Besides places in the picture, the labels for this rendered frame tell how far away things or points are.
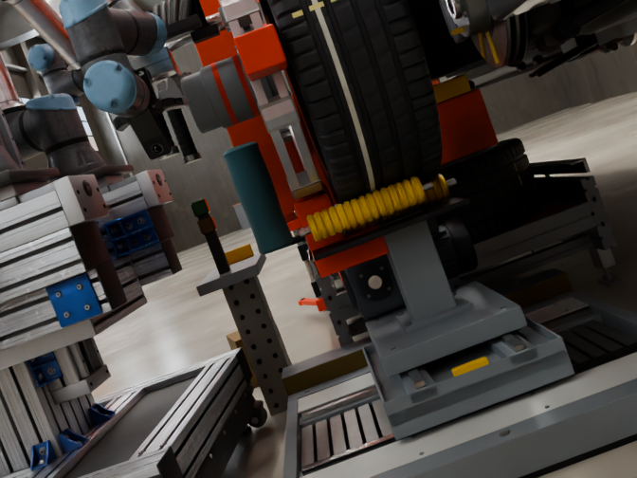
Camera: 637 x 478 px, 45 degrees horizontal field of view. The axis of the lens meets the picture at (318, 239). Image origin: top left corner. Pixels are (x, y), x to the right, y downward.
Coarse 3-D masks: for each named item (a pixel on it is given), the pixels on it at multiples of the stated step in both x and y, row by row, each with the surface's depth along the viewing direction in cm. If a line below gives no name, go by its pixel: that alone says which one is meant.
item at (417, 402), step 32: (480, 352) 162; (512, 352) 147; (544, 352) 145; (384, 384) 164; (416, 384) 146; (448, 384) 145; (480, 384) 145; (512, 384) 145; (544, 384) 145; (416, 416) 145; (448, 416) 145
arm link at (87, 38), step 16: (64, 0) 120; (80, 0) 119; (96, 0) 120; (64, 16) 120; (80, 16) 119; (96, 16) 120; (112, 16) 123; (128, 16) 127; (80, 32) 120; (96, 32) 120; (112, 32) 121; (128, 32) 126; (80, 48) 120; (96, 48) 120; (112, 48) 120; (128, 48) 129; (80, 64) 122
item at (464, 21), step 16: (464, 0) 157; (480, 0) 158; (464, 16) 160; (480, 16) 159; (464, 32) 166; (496, 32) 160; (512, 32) 156; (480, 48) 175; (496, 48) 164; (512, 48) 160; (496, 64) 168
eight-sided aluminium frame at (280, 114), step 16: (224, 0) 144; (240, 0) 143; (240, 16) 143; (256, 16) 143; (240, 32) 143; (256, 80) 144; (256, 96) 144; (288, 96) 144; (272, 112) 144; (288, 112) 144; (272, 128) 146; (288, 128) 193; (304, 144) 151; (288, 160) 153; (304, 160) 154; (288, 176) 156; (304, 176) 159; (304, 192) 160
